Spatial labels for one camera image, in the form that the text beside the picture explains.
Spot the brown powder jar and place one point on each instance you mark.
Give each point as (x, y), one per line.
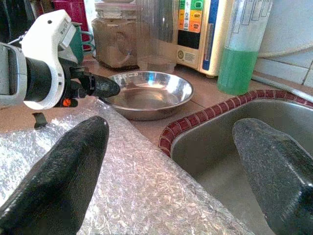
(115, 44)

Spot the magenta plastic container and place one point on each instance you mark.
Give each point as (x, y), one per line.
(73, 12)

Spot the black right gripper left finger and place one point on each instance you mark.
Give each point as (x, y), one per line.
(61, 176)

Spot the white pipe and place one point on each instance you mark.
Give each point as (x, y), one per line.
(281, 85)

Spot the green soap bottle blue cap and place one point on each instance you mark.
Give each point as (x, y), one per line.
(237, 71)

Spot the beige water ionizer appliance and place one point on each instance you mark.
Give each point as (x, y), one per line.
(215, 36)

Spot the tall clear jar orange lid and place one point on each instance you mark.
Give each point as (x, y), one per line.
(156, 36)

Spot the white and teal mug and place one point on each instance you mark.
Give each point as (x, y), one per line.
(79, 46)

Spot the steel sink basin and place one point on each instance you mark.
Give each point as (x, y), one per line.
(215, 159)

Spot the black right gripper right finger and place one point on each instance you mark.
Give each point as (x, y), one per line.
(276, 176)

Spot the steel bowl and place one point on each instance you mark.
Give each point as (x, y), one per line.
(151, 98)

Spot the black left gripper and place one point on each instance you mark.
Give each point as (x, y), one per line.
(78, 83)

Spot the clear bubble wrap sheet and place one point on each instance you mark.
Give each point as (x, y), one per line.
(146, 191)

